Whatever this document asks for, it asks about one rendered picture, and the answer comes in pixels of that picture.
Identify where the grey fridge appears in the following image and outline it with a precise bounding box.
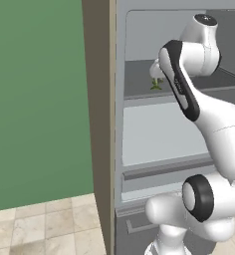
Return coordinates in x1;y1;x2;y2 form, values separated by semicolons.
114;0;235;255

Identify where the taupe fridge housing panel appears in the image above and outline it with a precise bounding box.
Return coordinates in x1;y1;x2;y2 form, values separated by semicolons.
81;0;118;255

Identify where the dark grey fridge shelf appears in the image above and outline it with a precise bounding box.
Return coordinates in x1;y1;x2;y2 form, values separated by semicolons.
122;59;235;102

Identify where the grey fridge crisper drawer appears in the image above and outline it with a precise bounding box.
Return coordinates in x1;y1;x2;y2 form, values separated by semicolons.
120;161;221;204

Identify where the white vegetable with green stem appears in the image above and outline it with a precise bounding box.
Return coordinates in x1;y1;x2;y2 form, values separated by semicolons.
148;59;165;91

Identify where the grey freezer drawer front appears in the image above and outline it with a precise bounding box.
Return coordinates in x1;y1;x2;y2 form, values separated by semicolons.
115;207;218;255

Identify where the grey freezer drawer handle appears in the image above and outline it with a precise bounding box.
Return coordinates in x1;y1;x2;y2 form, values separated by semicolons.
124;218;158;235

